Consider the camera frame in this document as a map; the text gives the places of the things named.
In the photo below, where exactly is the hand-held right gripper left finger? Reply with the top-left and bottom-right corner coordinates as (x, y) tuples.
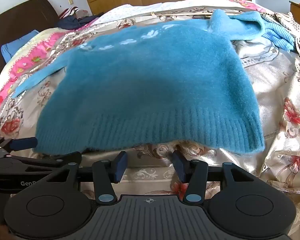
(46, 151), (128, 205)

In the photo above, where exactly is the blue pillow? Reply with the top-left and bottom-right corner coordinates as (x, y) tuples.
(1, 29), (40, 63)

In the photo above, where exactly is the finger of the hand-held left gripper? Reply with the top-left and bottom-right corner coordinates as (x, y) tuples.
(0, 137), (38, 153)
(4, 151), (83, 168)

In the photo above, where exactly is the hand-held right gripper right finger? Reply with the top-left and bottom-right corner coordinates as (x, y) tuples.
(172, 150), (257, 205)

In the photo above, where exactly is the light blue ribbed knit garment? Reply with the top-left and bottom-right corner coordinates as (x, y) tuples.
(261, 19), (297, 53)

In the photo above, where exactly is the teal fuzzy sweater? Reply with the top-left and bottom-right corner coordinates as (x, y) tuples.
(11, 9), (265, 155)

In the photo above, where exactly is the dark wooden headboard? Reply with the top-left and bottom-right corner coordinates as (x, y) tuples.
(0, 0), (59, 83)

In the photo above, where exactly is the red white striped cloth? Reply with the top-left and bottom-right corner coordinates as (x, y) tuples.
(59, 7), (80, 19)

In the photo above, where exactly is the navy clothes pile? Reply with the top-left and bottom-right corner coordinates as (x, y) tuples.
(55, 15), (100, 31)

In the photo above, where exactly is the floral satin bedspread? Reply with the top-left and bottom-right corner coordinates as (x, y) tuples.
(0, 4), (300, 232)

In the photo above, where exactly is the white dotted bed sheet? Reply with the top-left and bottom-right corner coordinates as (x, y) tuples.
(97, 0), (230, 26)

